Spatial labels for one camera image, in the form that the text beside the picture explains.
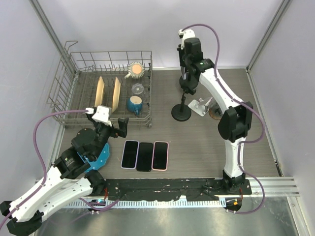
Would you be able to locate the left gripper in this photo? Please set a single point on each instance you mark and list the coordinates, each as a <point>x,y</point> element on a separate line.
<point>123,123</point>

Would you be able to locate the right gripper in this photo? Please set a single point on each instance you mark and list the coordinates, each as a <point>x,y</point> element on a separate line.
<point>179,51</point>

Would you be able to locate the lavender case phone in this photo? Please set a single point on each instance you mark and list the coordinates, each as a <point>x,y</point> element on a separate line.
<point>130,153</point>

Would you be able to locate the black phone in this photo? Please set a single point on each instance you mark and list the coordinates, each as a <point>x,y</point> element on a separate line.
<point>144,157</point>

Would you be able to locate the black gooseneck phone stand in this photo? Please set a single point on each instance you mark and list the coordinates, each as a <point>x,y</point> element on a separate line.
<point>181,112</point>

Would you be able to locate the wooden base phone stand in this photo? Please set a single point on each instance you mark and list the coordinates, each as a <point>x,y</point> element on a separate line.
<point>215,111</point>

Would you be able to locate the pink phone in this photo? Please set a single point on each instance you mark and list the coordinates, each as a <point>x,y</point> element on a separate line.
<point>160,156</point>

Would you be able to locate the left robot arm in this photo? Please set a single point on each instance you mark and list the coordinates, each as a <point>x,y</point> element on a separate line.
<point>70,178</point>

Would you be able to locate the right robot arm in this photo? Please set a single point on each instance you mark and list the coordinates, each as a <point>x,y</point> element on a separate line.
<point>236,117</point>

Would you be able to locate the white folding phone stand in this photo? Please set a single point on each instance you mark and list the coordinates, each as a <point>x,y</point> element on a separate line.
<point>201,106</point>

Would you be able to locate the right yellow plate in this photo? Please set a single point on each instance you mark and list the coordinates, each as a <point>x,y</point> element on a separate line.
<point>116,94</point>

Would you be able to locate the yellow plate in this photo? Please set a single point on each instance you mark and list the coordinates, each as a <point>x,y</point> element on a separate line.
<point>99,92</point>
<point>116,94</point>

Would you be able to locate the blue ceramic mug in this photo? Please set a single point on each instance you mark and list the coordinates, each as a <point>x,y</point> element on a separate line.
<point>134,105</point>

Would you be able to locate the left yellow plate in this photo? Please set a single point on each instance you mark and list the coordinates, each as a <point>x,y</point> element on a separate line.
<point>99,92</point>

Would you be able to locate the blue polka dot plate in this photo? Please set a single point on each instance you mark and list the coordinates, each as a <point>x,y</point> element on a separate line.
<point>101,161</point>

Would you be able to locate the clear glass cup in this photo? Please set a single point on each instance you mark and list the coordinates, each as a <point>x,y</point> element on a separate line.
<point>139,90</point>

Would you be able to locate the cream ribbed mug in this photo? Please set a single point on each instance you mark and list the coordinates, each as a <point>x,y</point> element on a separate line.
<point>135,70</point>

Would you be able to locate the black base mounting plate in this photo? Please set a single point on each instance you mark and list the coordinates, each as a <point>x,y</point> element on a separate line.
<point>167,189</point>

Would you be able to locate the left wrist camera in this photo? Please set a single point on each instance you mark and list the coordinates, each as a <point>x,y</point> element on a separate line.
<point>100,114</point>

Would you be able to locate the grey wire dish rack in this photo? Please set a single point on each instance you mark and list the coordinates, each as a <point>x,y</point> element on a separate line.
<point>76,77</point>

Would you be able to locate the white slotted cable duct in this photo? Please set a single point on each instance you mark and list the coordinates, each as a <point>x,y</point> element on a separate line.
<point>181,203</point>

